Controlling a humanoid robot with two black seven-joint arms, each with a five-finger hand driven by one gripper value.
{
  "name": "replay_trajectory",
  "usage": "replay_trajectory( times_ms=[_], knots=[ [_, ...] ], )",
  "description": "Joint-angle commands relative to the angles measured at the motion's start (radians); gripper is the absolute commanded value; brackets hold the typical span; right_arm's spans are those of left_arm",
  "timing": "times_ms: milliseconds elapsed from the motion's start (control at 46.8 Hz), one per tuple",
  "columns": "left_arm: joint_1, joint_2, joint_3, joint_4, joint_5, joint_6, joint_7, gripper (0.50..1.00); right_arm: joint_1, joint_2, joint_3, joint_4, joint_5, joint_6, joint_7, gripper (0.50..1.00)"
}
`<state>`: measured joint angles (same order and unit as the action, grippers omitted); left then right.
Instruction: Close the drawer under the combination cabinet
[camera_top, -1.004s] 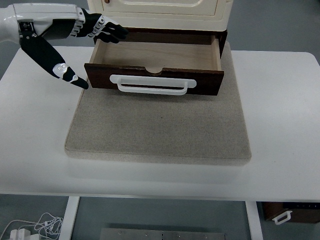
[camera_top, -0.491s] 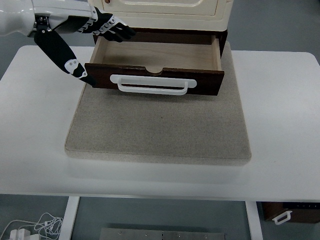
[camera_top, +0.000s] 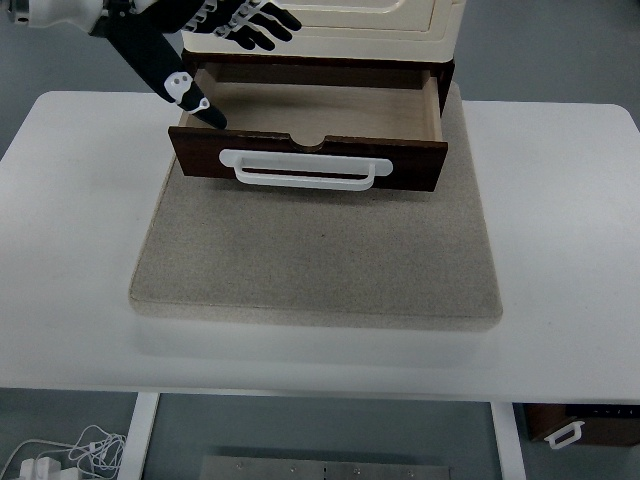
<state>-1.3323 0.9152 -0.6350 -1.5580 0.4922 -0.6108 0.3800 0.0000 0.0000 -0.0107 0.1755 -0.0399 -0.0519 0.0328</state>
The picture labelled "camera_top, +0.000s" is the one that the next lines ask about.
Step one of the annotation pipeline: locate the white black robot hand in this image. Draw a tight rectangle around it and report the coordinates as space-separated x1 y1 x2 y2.
28 0 303 131

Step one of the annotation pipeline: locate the dark wood drawer white handle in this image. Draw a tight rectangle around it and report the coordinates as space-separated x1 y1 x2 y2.
168 60 450 194

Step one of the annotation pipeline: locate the grey fabric mat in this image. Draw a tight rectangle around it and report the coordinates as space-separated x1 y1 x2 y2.
128 82 504 334

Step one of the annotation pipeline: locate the white table leg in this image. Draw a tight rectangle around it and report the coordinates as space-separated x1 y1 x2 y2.
118 393 161 480
489 402 527 480

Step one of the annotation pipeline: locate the white power adapter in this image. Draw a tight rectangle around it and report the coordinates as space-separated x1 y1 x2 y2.
18 455 64 480

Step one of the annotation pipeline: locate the white cable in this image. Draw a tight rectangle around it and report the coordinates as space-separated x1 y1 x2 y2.
0 424 128 480

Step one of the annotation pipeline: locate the spare brown drawer white handle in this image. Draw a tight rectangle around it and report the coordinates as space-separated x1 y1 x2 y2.
522 403 640 451

